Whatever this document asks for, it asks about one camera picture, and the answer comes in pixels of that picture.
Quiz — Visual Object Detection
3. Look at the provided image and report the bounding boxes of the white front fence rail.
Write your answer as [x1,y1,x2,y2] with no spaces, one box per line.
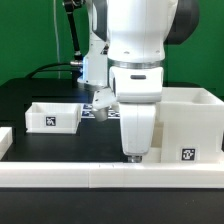
[0,162,224,188]

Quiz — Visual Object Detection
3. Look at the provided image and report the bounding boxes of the white hanging cable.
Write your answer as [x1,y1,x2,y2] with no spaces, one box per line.
[53,0,62,80]

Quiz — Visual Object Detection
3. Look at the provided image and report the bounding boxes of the white rear drawer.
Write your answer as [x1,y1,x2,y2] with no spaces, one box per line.
[25,102,81,134]

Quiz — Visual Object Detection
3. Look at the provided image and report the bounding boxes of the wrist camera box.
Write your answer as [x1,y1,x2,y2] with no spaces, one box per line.
[92,87,116,121]

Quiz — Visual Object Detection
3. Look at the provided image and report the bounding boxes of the white drawer box cabinet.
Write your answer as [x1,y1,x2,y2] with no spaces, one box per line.
[152,87,224,163]

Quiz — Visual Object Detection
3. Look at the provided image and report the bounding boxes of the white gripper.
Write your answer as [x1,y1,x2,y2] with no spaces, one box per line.
[110,66,164,163]

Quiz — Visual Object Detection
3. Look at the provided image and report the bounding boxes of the white left fence piece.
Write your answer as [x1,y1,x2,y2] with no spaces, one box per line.
[0,127,13,160]

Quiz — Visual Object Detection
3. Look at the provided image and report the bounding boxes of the black cable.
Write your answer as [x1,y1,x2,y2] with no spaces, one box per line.
[25,60,84,80]

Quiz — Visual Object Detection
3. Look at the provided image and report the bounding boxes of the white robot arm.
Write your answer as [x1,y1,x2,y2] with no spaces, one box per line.
[78,0,199,162]

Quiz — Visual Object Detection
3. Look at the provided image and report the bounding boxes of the marker sheet on table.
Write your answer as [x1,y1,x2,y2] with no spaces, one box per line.
[81,104,120,119]

